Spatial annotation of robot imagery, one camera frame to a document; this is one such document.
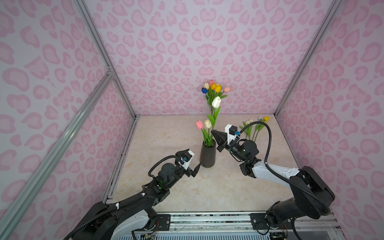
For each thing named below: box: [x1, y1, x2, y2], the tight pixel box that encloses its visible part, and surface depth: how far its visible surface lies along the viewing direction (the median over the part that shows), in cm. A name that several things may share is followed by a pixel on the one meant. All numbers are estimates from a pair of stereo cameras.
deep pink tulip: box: [195, 120, 205, 142], surface depth 76 cm
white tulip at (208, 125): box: [204, 119, 212, 138], surface depth 76 cm
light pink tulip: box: [220, 86, 232, 99], surface depth 94 cm
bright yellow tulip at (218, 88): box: [215, 83, 222, 93], surface depth 92 cm
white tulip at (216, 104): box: [207, 96, 222, 141], surface depth 62 cm
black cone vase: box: [200, 139, 217, 168], surface depth 88 cm
